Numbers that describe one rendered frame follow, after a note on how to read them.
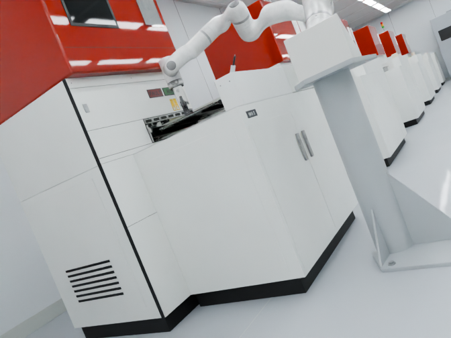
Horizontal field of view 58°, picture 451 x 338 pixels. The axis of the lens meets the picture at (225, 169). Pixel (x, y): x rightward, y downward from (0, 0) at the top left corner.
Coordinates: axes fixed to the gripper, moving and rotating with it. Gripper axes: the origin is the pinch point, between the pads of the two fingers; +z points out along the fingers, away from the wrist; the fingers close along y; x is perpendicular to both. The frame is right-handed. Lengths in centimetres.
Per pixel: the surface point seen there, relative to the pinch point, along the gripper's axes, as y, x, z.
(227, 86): -48, -21, 1
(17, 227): 73, 146, 22
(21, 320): 54, 159, 81
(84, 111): -36, 40, -14
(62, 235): -14, 80, 34
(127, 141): -21.3, 30.6, 3.4
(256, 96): -40, -32, 8
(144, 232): -32, 37, 46
